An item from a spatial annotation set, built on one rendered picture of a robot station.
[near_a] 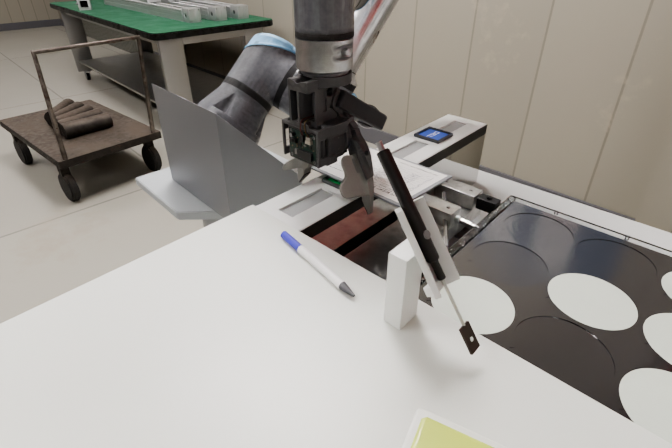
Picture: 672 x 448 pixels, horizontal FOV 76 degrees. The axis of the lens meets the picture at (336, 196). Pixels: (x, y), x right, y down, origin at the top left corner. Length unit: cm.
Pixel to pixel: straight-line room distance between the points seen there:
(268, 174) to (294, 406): 56
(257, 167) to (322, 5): 39
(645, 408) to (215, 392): 40
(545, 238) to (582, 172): 186
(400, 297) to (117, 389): 25
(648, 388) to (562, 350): 8
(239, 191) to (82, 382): 48
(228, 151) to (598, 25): 196
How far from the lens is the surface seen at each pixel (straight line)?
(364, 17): 93
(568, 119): 252
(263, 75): 94
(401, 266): 39
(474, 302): 58
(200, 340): 44
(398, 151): 81
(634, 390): 56
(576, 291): 65
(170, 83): 338
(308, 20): 54
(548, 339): 57
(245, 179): 83
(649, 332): 63
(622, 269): 72
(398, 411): 38
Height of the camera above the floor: 128
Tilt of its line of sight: 30 degrees down
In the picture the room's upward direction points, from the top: straight up
